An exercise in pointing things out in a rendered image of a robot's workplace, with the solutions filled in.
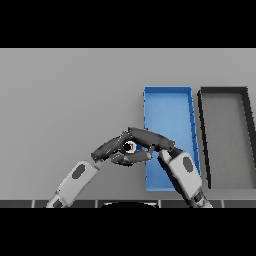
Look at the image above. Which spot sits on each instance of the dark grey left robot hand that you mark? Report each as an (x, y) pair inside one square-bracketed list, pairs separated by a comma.
[(106, 149)]

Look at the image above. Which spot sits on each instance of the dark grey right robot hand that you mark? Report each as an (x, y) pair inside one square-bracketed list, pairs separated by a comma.
[(146, 136)]

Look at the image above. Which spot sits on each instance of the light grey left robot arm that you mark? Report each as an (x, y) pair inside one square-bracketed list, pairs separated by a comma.
[(75, 182)]

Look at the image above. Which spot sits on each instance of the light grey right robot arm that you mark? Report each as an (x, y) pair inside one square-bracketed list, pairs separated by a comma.
[(184, 176)]

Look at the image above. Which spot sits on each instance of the blue bin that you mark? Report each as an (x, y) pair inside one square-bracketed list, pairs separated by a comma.
[(170, 133)]

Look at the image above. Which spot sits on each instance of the dark grey bin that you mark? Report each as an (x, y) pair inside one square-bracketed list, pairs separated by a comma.
[(226, 140)]

